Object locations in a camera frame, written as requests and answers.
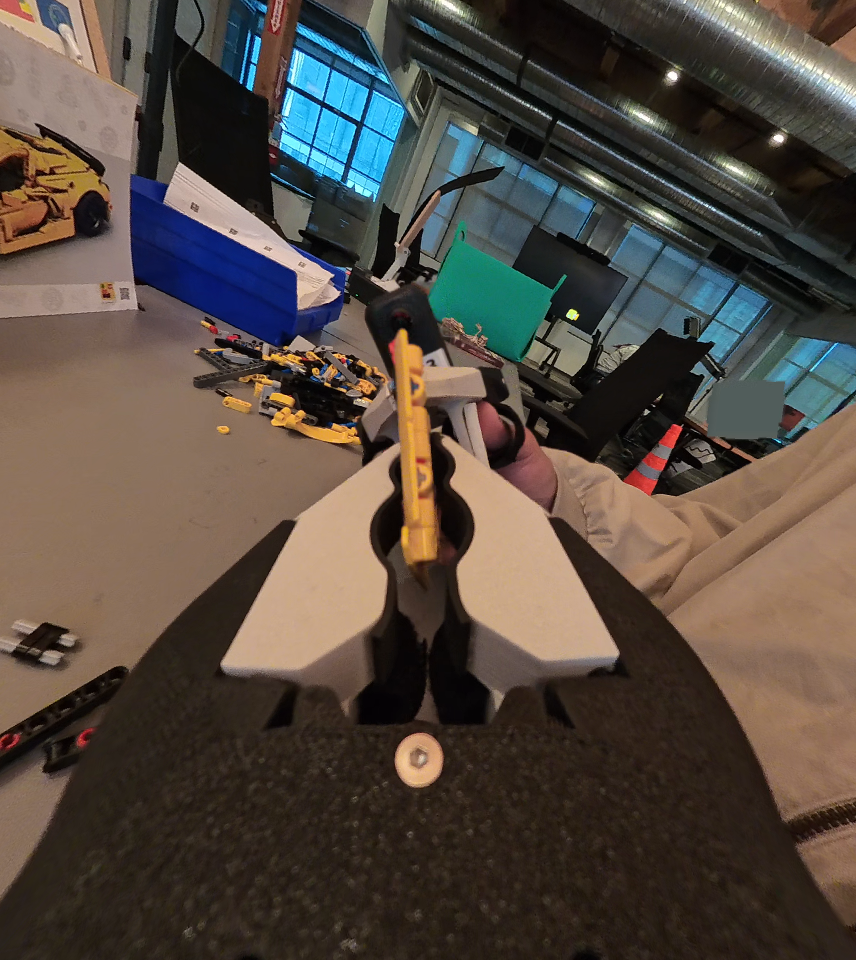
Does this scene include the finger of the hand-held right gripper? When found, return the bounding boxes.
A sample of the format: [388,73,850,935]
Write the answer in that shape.
[426,367,489,412]
[359,388,403,451]

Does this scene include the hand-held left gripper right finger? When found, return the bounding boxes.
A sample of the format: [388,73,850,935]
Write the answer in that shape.
[428,437,622,725]

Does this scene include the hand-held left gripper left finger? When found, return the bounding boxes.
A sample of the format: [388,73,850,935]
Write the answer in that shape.
[219,450,429,725]

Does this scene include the yellow black brick sub-assembly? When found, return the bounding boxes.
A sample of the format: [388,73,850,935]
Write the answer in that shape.
[389,327,443,591]

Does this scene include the grey desk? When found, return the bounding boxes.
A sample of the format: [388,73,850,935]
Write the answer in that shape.
[0,285,429,939]

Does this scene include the person's right hand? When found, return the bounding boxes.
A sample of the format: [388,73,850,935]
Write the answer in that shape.
[473,403,560,517]

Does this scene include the pile of yellow black bricks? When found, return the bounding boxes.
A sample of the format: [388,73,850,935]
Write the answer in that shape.
[193,318,389,449]

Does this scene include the green folded board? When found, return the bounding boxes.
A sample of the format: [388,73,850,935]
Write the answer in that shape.
[427,220,569,364]

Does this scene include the black monitor screen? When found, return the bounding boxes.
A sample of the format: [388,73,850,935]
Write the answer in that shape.
[511,225,631,336]

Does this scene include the orange traffic cone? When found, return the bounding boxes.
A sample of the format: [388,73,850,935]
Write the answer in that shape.
[622,423,686,498]

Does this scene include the white paper sheets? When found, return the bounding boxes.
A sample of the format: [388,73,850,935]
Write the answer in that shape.
[164,162,344,310]

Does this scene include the blue plastic bin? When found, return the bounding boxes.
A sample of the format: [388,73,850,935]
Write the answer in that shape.
[129,174,348,349]

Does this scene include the large paned window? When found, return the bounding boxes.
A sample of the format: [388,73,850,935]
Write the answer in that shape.
[224,0,408,201]

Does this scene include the black standing panel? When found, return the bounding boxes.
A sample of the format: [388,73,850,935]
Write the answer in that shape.
[168,36,277,220]

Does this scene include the person's beige jacket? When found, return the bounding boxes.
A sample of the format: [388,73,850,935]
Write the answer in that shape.
[653,378,856,931]

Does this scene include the black connector white axles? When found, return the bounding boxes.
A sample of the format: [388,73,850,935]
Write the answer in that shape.
[0,618,82,669]

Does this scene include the short black beam red pin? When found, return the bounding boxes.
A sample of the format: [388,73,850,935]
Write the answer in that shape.
[41,725,101,775]

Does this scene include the black beam with red pins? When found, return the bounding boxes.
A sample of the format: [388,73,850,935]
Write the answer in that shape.
[0,665,131,805]

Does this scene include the instruction booklet car picture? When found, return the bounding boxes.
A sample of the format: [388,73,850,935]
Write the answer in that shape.
[0,7,141,325]

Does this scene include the white instruction sheet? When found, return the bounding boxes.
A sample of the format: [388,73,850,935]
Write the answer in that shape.
[0,0,93,66]

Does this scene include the wooden post red sign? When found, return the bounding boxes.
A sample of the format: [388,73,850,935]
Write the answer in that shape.
[251,0,305,126]

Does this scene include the silver air duct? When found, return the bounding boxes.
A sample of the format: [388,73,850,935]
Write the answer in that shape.
[398,0,856,198]

